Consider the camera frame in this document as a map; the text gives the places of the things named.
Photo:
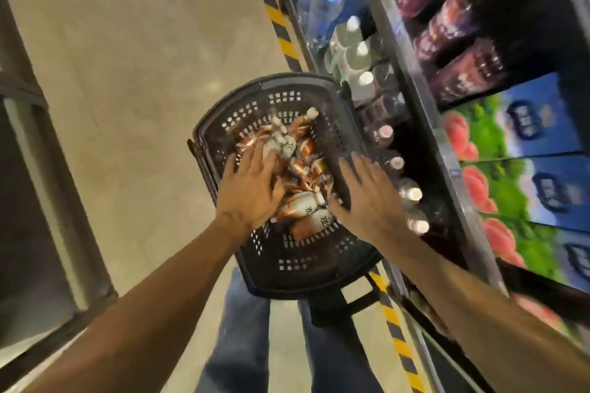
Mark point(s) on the person's left forearm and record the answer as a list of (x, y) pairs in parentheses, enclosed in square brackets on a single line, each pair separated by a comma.
[(138, 323)]

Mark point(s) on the grey display counter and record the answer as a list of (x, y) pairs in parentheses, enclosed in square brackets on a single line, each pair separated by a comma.
[(46, 222)]

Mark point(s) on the row of green drink cartons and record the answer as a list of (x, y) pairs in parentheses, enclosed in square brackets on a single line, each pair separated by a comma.
[(530, 185)]

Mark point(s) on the person's left hand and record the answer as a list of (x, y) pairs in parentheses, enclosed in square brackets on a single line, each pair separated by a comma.
[(249, 199)]

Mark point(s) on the black metal drinks rack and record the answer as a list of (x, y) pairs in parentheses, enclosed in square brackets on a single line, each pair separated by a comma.
[(417, 84)]

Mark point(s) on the person's right forearm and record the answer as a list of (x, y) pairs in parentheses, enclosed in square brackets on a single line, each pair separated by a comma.
[(484, 314)]

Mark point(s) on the person's right hand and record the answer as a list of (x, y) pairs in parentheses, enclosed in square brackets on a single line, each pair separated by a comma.
[(373, 208)]

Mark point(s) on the person's blue trousers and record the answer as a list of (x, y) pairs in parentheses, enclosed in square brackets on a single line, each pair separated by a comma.
[(244, 351)]

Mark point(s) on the pile of bottles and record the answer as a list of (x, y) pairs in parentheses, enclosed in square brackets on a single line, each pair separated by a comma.
[(304, 204)]

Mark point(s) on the row of clear water bottles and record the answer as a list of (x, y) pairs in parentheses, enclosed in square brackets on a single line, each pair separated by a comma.
[(355, 61)]

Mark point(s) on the black shopping basket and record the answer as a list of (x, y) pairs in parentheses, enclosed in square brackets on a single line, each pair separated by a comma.
[(299, 273)]

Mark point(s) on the row of purple drink bottles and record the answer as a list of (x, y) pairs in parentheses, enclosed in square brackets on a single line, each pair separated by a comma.
[(451, 24)]

